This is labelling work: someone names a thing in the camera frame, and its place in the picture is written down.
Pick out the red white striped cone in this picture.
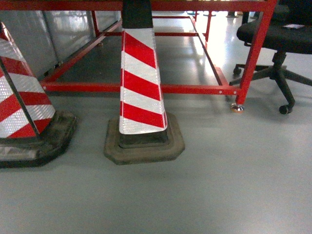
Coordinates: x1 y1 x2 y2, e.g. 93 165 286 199
0 23 77 168
104 0 185 165

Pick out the black office chair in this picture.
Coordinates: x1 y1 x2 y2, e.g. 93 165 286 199
229 0 312 116

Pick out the red metal table frame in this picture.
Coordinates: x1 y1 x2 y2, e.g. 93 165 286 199
0 0 276 105

